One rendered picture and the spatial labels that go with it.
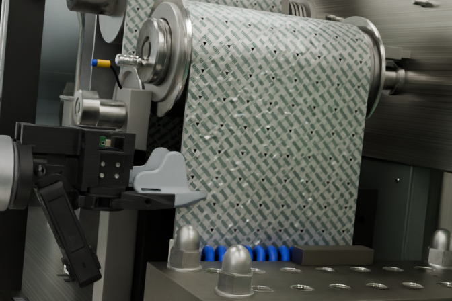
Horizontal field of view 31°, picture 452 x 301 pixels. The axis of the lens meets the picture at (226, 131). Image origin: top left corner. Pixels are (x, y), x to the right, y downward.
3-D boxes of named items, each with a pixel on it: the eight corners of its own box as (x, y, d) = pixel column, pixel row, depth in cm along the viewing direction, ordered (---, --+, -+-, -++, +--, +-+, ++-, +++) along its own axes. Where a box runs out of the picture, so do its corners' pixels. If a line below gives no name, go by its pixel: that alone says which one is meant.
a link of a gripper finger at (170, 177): (220, 155, 86) (139, 150, 82) (216, 209, 87) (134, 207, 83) (210, 152, 89) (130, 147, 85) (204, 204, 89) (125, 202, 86)
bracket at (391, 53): (350, 56, 106) (352, 41, 106) (386, 60, 109) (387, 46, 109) (372, 56, 102) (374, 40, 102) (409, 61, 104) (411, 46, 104)
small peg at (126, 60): (119, 60, 91) (116, 68, 92) (142, 62, 92) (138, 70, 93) (118, 51, 92) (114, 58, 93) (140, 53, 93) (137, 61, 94)
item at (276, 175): (170, 263, 89) (185, 96, 88) (348, 262, 99) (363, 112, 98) (171, 264, 88) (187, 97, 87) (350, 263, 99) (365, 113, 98)
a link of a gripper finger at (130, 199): (179, 196, 83) (97, 193, 80) (178, 210, 83) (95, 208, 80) (164, 189, 88) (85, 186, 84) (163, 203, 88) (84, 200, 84)
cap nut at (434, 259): (417, 262, 97) (421, 225, 97) (441, 261, 98) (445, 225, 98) (437, 269, 93) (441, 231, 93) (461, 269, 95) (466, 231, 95)
